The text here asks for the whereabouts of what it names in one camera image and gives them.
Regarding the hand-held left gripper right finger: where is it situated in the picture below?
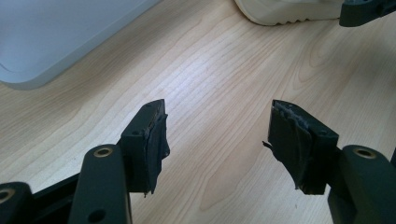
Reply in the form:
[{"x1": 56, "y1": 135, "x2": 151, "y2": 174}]
[{"x1": 262, "y1": 99, "x2": 340, "y2": 196}]

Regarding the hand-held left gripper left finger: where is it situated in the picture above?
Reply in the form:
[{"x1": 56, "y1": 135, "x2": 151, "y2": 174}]
[{"x1": 120, "y1": 98, "x2": 171, "y2": 198}]

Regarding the cream clog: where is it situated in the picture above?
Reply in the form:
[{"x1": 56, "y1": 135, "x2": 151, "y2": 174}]
[{"x1": 233, "y1": 0, "x2": 345, "y2": 26}]

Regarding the white two-tier shoe rack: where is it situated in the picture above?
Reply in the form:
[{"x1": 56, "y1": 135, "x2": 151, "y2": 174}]
[{"x1": 0, "y1": 0, "x2": 163, "y2": 91}]

